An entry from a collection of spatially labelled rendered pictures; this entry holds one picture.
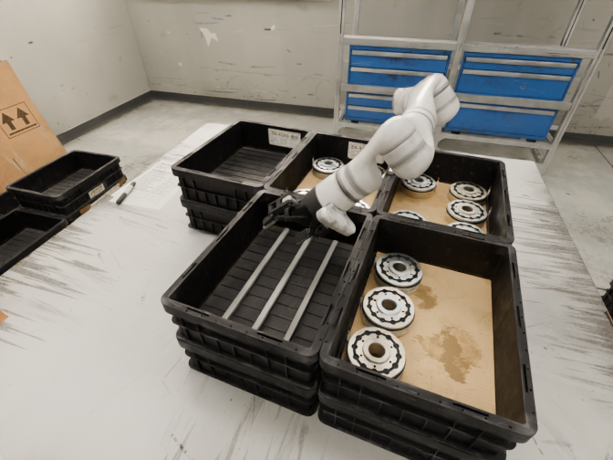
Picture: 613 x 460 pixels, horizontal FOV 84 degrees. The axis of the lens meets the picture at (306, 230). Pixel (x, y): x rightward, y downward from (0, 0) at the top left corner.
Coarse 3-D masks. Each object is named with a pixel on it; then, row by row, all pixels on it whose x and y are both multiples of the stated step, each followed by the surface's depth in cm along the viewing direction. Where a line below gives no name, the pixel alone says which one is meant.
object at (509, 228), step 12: (456, 156) 103; (468, 156) 102; (504, 168) 97; (504, 180) 92; (384, 192) 87; (504, 192) 90; (384, 204) 83; (504, 204) 83; (396, 216) 79; (504, 216) 79; (444, 228) 75; (456, 228) 75; (504, 240) 72
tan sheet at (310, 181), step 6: (312, 168) 117; (312, 174) 114; (306, 180) 111; (312, 180) 111; (318, 180) 111; (300, 186) 108; (306, 186) 108; (312, 186) 108; (366, 198) 103; (372, 198) 103
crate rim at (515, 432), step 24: (384, 216) 79; (480, 240) 72; (360, 264) 67; (336, 312) 58; (336, 360) 51; (528, 360) 51; (360, 384) 50; (384, 384) 48; (408, 384) 48; (528, 384) 48; (432, 408) 47; (456, 408) 46; (528, 408) 46; (504, 432) 44; (528, 432) 43
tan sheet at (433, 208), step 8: (440, 184) 109; (448, 184) 109; (400, 192) 105; (440, 192) 105; (392, 200) 102; (400, 200) 102; (408, 200) 102; (416, 200) 102; (424, 200) 102; (432, 200) 102; (440, 200) 102; (448, 200) 102; (392, 208) 99; (400, 208) 99; (408, 208) 99; (416, 208) 99; (424, 208) 99; (432, 208) 99; (440, 208) 99; (424, 216) 95; (432, 216) 95; (440, 216) 95; (448, 224) 93
